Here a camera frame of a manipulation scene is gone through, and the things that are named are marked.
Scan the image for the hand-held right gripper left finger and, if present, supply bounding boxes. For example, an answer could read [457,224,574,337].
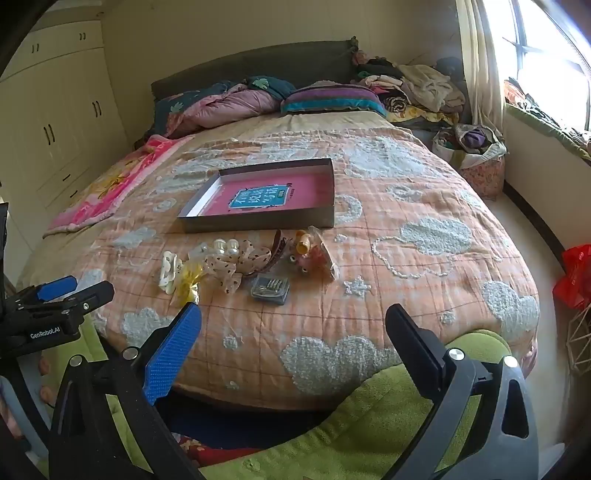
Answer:
[48,302,204,480]

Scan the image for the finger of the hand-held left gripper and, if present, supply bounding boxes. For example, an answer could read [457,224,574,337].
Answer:
[58,281,115,320]
[13,275,78,306]

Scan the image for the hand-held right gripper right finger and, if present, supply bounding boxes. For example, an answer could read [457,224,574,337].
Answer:
[385,304,541,480]

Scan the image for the yellow hair ties packet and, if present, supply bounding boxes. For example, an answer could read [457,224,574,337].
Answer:
[178,262,205,304]

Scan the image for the white hair claw clip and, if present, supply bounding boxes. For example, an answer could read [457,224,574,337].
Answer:
[159,250,184,294]

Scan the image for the pearl hair clip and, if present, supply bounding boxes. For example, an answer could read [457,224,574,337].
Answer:
[188,237,242,265]

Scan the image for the small clear box of hairpins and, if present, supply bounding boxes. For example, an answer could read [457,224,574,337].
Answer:
[250,273,291,305]

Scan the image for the clear plastic packet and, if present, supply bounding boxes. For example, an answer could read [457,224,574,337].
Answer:
[308,225,341,281]

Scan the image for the brown hair clip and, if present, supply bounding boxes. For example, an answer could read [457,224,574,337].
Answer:
[240,230,288,278]

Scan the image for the pink pompom hair tie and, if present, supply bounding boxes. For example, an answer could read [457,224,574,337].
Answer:
[288,249,326,274]

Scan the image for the cardboard tray box pink inside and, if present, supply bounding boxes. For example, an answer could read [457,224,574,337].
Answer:
[177,158,335,234]

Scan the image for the person's left hand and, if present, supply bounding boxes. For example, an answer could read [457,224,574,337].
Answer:
[36,356,54,406]

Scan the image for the peach cloud pattern bedspread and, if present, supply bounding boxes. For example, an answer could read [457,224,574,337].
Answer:
[28,124,541,409]

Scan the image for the pink cartoon blanket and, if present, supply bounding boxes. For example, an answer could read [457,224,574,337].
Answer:
[44,135,195,238]

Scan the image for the cream wardrobe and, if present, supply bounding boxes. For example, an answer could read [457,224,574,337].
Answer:
[0,21,130,287]

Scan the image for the red plastic bag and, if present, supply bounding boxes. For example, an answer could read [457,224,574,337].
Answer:
[553,244,591,310]

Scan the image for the fabric basket with clothes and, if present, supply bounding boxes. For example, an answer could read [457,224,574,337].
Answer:
[431,122,508,201]

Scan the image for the pink and navy quilt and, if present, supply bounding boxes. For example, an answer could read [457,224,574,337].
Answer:
[145,75,298,140]

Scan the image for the beige bed sheet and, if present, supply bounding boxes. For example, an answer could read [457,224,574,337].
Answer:
[194,113,393,137]

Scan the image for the pile of clothes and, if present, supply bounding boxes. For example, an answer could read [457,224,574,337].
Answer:
[353,48,472,127]

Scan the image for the striped purple pillow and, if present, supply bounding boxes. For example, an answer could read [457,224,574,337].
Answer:
[280,80,387,118]

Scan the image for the window seat clutter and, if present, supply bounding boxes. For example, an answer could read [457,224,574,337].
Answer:
[503,78,591,162]

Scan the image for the dark upholstered headboard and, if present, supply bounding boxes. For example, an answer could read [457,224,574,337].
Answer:
[151,36,360,100]

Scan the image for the cream curtain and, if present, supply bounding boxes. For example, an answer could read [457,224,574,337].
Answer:
[455,0,509,127]

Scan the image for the window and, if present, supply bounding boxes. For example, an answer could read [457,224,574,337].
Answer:
[485,0,591,132]

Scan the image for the white wire basket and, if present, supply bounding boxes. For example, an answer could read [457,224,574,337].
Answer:
[556,307,591,377]

